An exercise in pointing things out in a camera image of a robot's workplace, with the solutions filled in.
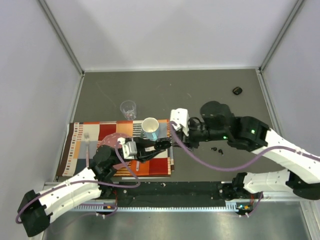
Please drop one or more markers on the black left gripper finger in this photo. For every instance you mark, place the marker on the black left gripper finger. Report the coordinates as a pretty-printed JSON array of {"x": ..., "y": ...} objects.
[
  {"x": 150, "y": 153},
  {"x": 145, "y": 143}
]

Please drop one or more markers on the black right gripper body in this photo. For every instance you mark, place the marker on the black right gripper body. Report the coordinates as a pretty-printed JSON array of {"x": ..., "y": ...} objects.
[{"x": 192, "y": 141}]

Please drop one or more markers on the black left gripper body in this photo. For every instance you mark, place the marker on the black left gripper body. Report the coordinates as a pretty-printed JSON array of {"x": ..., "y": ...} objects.
[{"x": 140, "y": 148}]

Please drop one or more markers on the black case with gold line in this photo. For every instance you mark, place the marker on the black case with gold line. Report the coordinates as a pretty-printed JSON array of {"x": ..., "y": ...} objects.
[{"x": 237, "y": 90}]

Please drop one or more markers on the black taped earbud charging case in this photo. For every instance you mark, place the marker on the black taped earbud charging case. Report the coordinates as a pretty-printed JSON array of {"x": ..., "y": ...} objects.
[{"x": 162, "y": 143}]

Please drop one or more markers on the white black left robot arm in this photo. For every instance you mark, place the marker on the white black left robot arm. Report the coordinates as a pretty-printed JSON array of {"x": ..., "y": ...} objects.
[{"x": 38, "y": 210}]

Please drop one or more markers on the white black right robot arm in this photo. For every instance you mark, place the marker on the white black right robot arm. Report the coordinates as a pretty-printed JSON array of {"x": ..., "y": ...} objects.
[{"x": 301, "y": 173}]

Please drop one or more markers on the blue mug white inside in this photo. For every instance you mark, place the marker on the blue mug white inside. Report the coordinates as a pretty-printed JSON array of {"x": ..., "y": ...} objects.
[{"x": 150, "y": 128}]

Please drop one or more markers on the pink dotted plate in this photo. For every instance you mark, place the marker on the pink dotted plate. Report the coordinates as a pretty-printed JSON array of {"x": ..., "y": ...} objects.
[{"x": 111, "y": 140}]

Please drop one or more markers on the clear plastic cup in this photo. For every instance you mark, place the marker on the clear plastic cup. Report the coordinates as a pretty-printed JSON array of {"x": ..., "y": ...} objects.
[{"x": 129, "y": 110}]

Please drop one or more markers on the orange patchwork placemat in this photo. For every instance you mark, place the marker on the orange patchwork placemat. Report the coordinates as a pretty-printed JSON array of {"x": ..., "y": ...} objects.
[{"x": 73, "y": 157}]

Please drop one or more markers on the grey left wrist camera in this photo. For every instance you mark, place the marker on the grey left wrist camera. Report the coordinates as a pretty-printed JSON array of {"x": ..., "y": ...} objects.
[{"x": 128, "y": 147}]

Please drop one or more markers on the pink handled knife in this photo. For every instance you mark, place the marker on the pink handled knife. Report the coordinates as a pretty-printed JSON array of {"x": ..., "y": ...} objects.
[{"x": 137, "y": 168}]

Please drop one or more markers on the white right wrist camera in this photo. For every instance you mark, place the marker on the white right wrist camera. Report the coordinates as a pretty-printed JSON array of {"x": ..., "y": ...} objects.
[{"x": 180, "y": 117}]

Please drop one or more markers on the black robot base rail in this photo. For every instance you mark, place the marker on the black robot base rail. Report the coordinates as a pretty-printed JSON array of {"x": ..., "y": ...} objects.
[{"x": 176, "y": 194}]

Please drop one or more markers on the pink handled fork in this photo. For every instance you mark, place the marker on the pink handled fork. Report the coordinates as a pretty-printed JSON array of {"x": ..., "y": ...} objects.
[{"x": 87, "y": 142}]

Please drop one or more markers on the white slotted cable duct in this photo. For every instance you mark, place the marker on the white slotted cable duct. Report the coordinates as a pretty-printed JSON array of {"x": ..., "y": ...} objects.
[{"x": 229, "y": 206}]

